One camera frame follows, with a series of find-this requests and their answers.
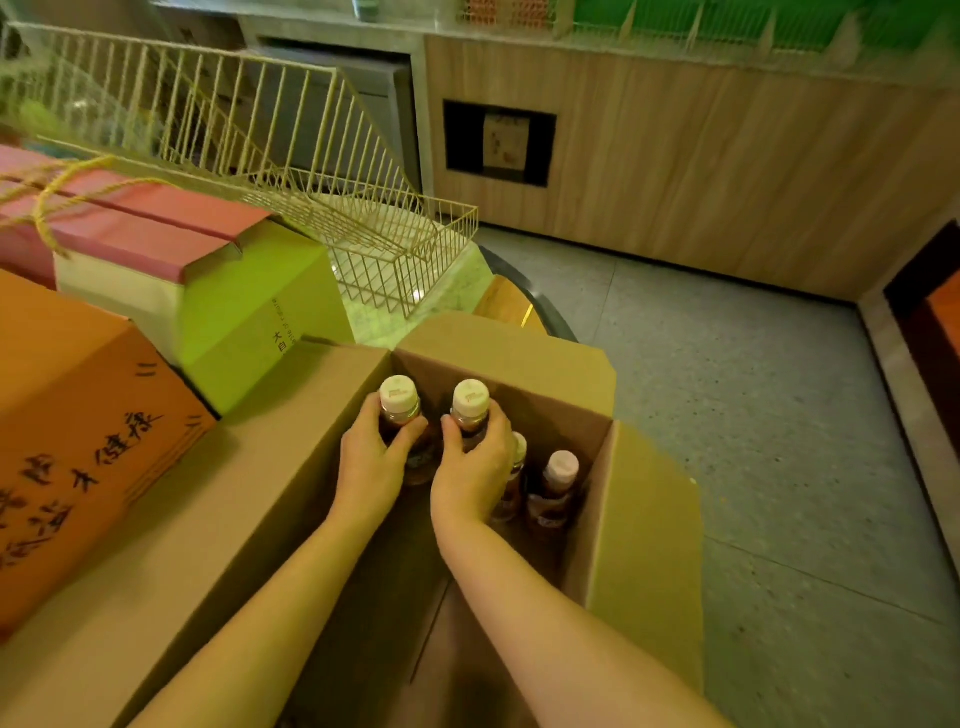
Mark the person's right hand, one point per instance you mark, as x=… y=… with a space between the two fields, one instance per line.
x=469 y=480

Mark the person's left hand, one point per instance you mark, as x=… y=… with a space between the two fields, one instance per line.
x=366 y=474

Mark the person's right thumb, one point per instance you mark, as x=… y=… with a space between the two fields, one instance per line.
x=452 y=436

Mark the person's left thumb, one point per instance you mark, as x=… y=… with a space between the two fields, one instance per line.
x=407 y=439

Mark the brown drink bottle white cap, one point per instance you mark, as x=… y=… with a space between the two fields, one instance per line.
x=553 y=495
x=514 y=480
x=400 y=399
x=471 y=401

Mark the person's left forearm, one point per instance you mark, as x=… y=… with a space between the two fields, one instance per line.
x=255 y=637

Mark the person's right forearm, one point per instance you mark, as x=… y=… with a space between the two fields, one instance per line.
x=547 y=637

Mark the open brown cardboard box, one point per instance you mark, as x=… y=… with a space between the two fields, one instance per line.
x=225 y=510

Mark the green and pink cardboard box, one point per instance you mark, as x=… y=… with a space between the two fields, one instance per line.
x=225 y=300

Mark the black framed panel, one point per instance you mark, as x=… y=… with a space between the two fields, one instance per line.
x=461 y=142

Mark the pale small poster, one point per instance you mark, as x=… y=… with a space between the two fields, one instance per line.
x=505 y=142

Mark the orange cardboard box black writing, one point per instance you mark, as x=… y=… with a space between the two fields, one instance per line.
x=75 y=435

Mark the stainless steel appliance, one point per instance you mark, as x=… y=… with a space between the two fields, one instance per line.
x=375 y=97

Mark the wooden panel counter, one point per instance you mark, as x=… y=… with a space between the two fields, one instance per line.
x=712 y=165

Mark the dark red cabinet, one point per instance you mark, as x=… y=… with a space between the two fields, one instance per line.
x=934 y=337

